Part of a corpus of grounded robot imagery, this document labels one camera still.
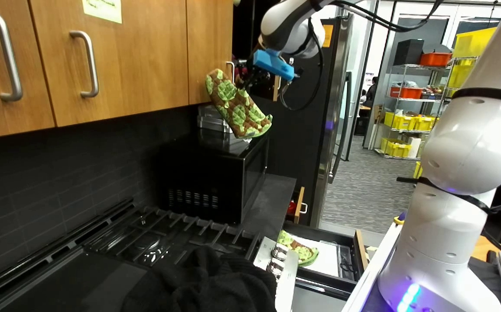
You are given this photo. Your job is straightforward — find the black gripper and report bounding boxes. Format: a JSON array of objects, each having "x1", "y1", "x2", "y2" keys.
[{"x1": 233, "y1": 58, "x2": 282, "y2": 101}]

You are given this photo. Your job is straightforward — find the stainless black microwave oven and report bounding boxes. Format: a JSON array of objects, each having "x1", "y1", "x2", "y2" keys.
[{"x1": 159, "y1": 134, "x2": 273, "y2": 230}]

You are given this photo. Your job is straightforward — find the wooden cabinet door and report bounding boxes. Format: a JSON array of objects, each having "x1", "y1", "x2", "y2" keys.
[
  {"x1": 186, "y1": 0, "x2": 237, "y2": 108},
  {"x1": 0, "y1": 0, "x2": 58, "y2": 145},
  {"x1": 30, "y1": 0, "x2": 192, "y2": 129}
]

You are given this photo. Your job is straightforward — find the black refrigerator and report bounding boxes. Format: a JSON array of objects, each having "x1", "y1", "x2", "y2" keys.
[{"x1": 235, "y1": 0, "x2": 360, "y2": 231}]

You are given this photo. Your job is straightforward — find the yellow storage bin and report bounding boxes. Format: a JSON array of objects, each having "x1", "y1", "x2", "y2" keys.
[
  {"x1": 413, "y1": 113, "x2": 439, "y2": 134},
  {"x1": 377, "y1": 139, "x2": 424, "y2": 160},
  {"x1": 384, "y1": 112, "x2": 417, "y2": 134}
]

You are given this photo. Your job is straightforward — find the yellow green sticky note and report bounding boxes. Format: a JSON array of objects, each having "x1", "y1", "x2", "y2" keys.
[{"x1": 82, "y1": 0, "x2": 126, "y2": 27}]

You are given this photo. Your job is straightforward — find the orange storage bin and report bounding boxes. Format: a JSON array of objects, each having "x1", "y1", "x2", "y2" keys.
[
  {"x1": 389, "y1": 86, "x2": 427, "y2": 101},
  {"x1": 420, "y1": 51, "x2": 455, "y2": 70}
]

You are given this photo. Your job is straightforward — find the black storage box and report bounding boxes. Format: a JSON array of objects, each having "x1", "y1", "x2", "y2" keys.
[{"x1": 394, "y1": 39, "x2": 427, "y2": 68}]

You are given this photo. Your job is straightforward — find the silver range knob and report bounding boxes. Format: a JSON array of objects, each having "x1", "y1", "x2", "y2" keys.
[
  {"x1": 268, "y1": 259, "x2": 290, "y2": 278},
  {"x1": 273, "y1": 245, "x2": 292, "y2": 262}
]

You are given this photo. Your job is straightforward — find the stainless gas range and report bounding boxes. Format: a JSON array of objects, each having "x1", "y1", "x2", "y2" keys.
[{"x1": 0, "y1": 198, "x2": 304, "y2": 312}]

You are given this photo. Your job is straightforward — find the black cloth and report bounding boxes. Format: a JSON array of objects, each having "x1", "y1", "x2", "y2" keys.
[{"x1": 120, "y1": 247, "x2": 282, "y2": 312}]

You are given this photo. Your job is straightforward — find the large yellow bin stack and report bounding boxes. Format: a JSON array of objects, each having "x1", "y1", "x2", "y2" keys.
[{"x1": 450, "y1": 25, "x2": 498, "y2": 100}]

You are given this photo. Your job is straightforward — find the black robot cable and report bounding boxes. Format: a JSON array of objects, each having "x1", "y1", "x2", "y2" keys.
[{"x1": 278, "y1": 0, "x2": 448, "y2": 115}]

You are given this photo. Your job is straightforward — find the wooden drawer with steel handle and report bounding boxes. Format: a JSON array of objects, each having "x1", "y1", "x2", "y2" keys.
[{"x1": 287, "y1": 184, "x2": 313, "y2": 228}]

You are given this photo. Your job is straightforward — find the metal wire storage shelf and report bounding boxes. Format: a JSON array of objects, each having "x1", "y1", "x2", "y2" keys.
[{"x1": 374, "y1": 37, "x2": 457, "y2": 167}]

